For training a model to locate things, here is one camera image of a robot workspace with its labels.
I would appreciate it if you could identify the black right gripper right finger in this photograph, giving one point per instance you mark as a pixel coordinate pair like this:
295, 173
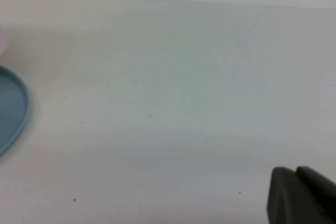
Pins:
320, 187

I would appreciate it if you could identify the pink plastic cup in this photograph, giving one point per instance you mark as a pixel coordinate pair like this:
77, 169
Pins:
2, 43

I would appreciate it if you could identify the blue cup stand with pegs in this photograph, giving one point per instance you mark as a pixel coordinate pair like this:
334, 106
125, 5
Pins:
13, 103

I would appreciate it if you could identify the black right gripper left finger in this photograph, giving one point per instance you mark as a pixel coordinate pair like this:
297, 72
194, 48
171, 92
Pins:
286, 200

